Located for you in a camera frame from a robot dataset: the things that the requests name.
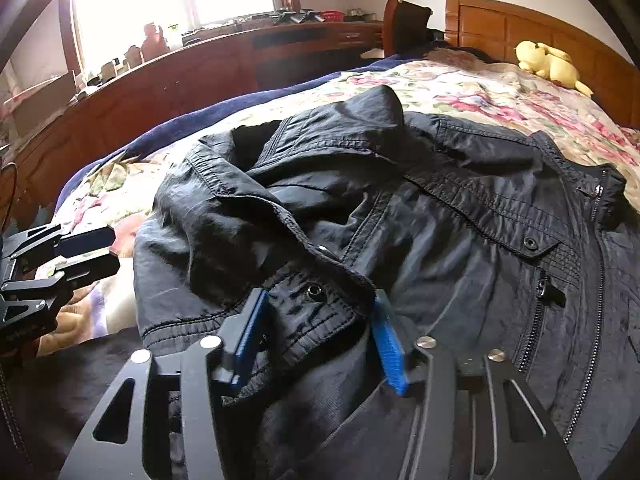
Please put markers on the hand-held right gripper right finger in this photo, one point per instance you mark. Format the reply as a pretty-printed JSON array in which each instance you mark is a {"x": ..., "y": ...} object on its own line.
[{"x": 390, "y": 350}]

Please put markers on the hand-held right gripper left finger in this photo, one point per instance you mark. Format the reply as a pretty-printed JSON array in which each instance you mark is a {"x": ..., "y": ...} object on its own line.
[{"x": 252, "y": 330}]

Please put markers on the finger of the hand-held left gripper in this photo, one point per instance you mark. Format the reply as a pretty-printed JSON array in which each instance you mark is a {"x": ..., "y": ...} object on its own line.
[
  {"x": 95, "y": 267},
  {"x": 85, "y": 242}
]

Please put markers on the black jacket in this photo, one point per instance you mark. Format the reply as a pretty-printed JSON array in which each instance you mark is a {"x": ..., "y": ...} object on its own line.
[{"x": 400, "y": 220}]

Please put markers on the blue bed sheet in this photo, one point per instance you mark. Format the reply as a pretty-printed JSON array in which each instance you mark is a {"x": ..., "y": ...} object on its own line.
[{"x": 165, "y": 130}]

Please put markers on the cardboard box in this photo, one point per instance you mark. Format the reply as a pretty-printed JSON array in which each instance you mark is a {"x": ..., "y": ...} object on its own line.
[{"x": 45, "y": 100}]

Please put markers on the long wooden cabinet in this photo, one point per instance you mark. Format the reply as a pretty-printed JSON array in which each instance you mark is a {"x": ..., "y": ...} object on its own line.
[{"x": 200, "y": 75}]

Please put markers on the red figurine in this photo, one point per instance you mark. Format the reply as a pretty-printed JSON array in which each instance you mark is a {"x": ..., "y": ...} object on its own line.
[{"x": 154, "y": 42}]

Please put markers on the window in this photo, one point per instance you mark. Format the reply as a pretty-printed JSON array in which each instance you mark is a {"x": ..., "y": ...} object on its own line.
[{"x": 175, "y": 0}]

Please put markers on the floral blanket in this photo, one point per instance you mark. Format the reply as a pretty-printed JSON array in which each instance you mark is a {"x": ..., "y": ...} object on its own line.
[{"x": 475, "y": 90}]

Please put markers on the red basket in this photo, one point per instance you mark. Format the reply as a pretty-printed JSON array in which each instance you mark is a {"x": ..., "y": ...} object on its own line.
[{"x": 331, "y": 15}]

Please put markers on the yellow plush toy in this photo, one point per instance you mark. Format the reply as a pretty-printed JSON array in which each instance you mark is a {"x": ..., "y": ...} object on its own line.
[{"x": 542, "y": 62}]

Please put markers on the wooden headboard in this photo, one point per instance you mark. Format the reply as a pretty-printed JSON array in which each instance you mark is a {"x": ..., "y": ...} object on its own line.
[{"x": 480, "y": 25}]

